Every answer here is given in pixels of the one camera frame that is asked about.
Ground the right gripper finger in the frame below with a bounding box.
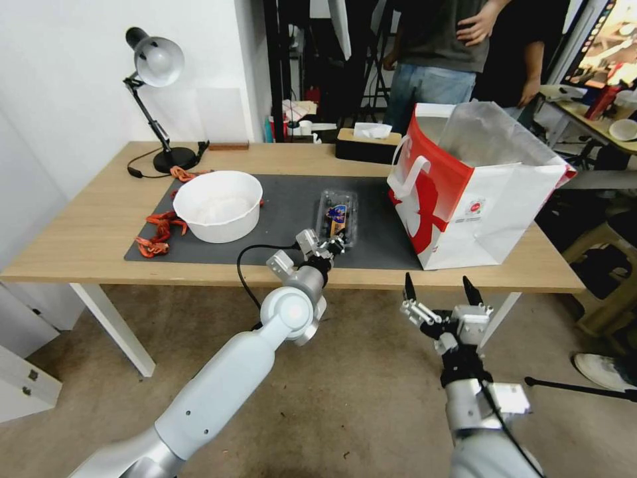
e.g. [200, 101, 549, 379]
[461, 275, 494, 317]
[399, 272, 439, 327]

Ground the clear plastic takeout container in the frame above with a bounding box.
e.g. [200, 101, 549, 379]
[312, 189, 362, 251]

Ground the red and white takeout bag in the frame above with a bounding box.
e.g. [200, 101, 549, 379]
[386, 101, 579, 272]

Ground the black tissue box, wooden lid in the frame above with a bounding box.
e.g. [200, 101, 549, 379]
[334, 122, 403, 166]

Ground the dark grey desk mat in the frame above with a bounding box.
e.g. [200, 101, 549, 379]
[123, 174, 435, 264]

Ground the large white paper bowl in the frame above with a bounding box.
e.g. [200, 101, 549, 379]
[172, 171, 264, 244]

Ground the black tripod leg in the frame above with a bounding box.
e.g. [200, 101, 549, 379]
[524, 376, 637, 402]

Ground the beige plastic stool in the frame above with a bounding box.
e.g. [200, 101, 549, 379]
[561, 218, 637, 343]

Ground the person's white shoe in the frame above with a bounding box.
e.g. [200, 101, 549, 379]
[573, 352, 637, 392]

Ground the black metal rack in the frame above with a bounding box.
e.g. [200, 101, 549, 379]
[262, 0, 311, 144]

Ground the pale side table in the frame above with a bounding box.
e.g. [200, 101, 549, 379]
[536, 84, 637, 156]

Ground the person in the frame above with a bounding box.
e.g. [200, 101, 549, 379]
[382, 0, 500, 136]
[475, 0, 569, 126]

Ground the small white bowl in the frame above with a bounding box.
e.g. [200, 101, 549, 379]
[608, 119, 637, 142]

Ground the red bottle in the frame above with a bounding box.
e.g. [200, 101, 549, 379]
[584, 85, 621, 122]

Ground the wooden table with white legs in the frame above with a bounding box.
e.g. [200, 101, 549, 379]
[0, 141, 588, 379]

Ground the pale paper cup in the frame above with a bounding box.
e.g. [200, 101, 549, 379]
[612, 89, 637, 121]

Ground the black and silver desk lamp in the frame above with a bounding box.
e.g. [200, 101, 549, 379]
[123, 26, 198, 175]

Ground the monitor with colourful screen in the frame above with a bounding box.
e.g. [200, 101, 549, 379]
[557, 0, 637, 92]

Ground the white cabinet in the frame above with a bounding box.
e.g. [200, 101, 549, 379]
[0, 278, 86, 425]

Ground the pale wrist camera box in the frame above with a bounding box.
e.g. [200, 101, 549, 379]
[451, 304, 494, 347]

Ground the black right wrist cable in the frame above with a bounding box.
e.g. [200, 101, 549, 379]
[475, 376, 544, 478]

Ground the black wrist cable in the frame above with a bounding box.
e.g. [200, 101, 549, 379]
[475, 376, 544, 478]
[236, 243, 299, 331]

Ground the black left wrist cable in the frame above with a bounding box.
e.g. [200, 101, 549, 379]
[236, 243, 299, 331]

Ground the black lamp cord with switch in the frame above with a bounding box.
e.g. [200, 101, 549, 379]
[126, 148, 166, 180]

